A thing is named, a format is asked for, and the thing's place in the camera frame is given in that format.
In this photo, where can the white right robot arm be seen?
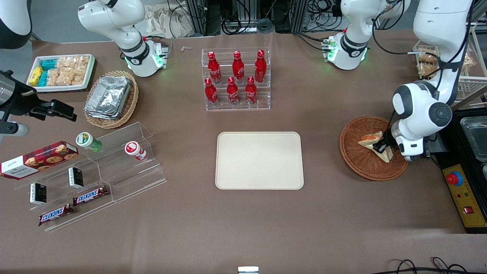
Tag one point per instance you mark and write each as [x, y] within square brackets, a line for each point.
[114, 19]

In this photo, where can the yellow control panel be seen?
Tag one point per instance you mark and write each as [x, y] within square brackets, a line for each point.
[466, 198]

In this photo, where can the black appliance housing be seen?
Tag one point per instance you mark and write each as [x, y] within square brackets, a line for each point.
[456, 152]

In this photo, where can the triangular sandwich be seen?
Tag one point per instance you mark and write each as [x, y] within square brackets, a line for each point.
[367, 140]

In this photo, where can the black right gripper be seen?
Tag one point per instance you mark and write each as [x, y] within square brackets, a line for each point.
[21, 103]

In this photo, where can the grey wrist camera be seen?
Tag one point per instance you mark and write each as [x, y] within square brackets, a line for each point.
[15, 130]
[409, 157]

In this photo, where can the red tartan cookie box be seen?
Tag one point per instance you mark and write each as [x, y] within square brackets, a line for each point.
[42, 158]

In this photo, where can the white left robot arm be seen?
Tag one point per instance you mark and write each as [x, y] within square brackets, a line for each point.
[441, 23]

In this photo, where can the cream plastic serving tray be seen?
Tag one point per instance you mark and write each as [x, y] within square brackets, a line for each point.
[251, 160]

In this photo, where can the aluminium foil tray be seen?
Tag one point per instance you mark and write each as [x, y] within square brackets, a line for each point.
[108, 97]
[99, 115]

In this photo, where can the red Coca-Cola bottle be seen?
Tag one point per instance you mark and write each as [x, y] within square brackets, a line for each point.
[250, 90]
[238, 66]
[214, 68]
[232, 91]
[260, 65]
[211, 93]

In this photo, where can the small black white box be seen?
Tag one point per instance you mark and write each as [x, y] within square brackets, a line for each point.
[76, 177]
[38, 193]

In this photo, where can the white rectangular snack tray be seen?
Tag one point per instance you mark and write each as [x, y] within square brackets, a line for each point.
[57, 88]

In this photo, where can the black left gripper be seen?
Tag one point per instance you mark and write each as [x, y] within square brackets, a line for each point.
[383, 145]

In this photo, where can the wrapped bread pack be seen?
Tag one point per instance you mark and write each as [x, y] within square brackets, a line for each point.
[466, 61]
[426, 62]

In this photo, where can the teal snack packet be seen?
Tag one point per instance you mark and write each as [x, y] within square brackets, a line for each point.
[49, 64]
[43, 78]

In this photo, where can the clear glass container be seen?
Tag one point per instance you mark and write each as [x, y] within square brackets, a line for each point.
[475, 133]

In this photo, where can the red capped bottle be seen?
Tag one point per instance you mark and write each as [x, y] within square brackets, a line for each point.
[132, 148]

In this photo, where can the green capped bottle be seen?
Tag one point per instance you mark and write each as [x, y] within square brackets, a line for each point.
[84, 139]

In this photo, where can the light oval wicker basket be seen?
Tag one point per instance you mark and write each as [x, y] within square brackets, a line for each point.
[131, 102]

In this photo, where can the clear rice cracker pack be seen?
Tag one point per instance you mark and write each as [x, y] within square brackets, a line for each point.
[81, 61]
[55, 77]
[65, 62]
[74, 77]

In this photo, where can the brown round wicker basket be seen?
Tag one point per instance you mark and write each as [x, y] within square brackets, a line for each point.
[354, 160]

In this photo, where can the beige crumpled paper bag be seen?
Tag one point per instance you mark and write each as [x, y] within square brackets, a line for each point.
[159, 21]

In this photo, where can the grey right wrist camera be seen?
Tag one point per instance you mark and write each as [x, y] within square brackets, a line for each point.
[15, 130]

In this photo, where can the clear acrylic stepped shelf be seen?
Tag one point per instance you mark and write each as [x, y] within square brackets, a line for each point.
[125, 179]

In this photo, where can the clear acrylic bottle rack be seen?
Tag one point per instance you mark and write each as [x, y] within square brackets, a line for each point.
[268, 95]

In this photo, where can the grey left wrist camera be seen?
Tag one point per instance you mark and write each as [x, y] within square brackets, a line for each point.
[409, 157]

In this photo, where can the yellow snack packet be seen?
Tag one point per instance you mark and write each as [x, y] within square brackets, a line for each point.
[35, 75]

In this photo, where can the red emergency stop button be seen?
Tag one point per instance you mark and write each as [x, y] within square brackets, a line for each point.
[454, 178]

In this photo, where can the aluminium frame stand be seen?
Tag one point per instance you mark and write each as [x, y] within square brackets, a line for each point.
[198, 15]

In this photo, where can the Snickers chocolate bar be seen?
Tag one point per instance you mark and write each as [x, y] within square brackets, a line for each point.
[90, 195]
[56, 214]

